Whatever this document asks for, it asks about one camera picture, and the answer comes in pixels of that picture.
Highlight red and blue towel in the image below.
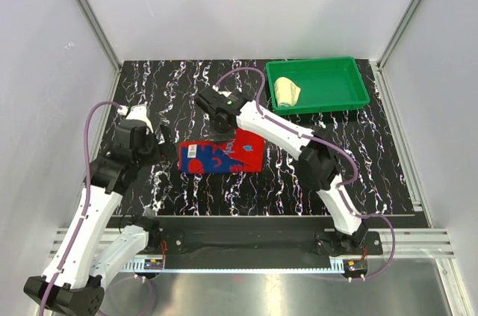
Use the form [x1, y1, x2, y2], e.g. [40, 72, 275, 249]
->
[178, 128, 265, 175]

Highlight teal and yellow towel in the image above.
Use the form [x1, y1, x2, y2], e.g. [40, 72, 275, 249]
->
[273, 77, 301, 108]

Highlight green plastic tray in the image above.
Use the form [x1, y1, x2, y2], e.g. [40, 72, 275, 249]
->
[266, 57, 370, 116]

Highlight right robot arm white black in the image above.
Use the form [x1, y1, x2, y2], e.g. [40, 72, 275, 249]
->
[195, 87, 367, 254]

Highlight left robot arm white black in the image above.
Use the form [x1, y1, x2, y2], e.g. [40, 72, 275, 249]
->
[23, 103, 176, 315]

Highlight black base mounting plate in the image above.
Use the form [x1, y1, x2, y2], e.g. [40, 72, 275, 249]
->
[118, 214, 383, 257]

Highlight black marble pattern mat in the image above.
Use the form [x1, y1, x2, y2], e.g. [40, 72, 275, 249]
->
[114, 59, 428, 228]

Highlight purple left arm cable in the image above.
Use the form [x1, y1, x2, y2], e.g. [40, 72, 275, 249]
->
[37, 101, 158, 316]

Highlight left aluminium frame post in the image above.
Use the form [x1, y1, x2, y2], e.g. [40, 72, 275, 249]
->
[75, 0, 122, 72]

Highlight aluminium frame post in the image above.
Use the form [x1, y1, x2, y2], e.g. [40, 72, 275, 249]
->
[75, 0, 122, 72]
[376, 0, 449, 70]

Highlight slotted cable duct rail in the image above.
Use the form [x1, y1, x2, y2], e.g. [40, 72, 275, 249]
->
[120, 256, 344, 275]

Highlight right aluminium frame post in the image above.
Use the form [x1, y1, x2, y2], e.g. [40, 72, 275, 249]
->
[376, 0, 449, 70]

